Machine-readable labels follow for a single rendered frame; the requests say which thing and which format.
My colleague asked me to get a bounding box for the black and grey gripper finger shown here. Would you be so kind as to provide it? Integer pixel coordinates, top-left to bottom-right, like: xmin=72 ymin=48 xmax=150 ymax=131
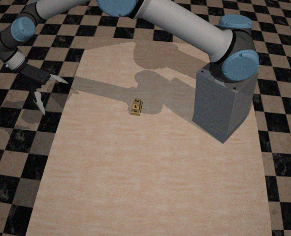
xmin=29 ymin=85 xmax=45 ymax=115
xmin=45 ymin=70 xmax=68 ymax=84

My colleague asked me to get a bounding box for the tan wooden number cube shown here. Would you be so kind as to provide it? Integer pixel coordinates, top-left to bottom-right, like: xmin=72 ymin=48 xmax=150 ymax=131
xmin=133 ymin=98 xmax=141 ymax=105
xmin=132 ymin=104 xmax=140 ymax=113

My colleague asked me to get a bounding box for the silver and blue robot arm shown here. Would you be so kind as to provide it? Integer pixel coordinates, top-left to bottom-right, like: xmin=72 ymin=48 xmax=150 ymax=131
xmin=0 ymin=0 xmax=259 ymax=85

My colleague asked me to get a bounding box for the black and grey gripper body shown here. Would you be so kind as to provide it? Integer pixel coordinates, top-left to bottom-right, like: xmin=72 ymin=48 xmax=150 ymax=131
xmin=12 ymin=57 xmax=42 ymax=90

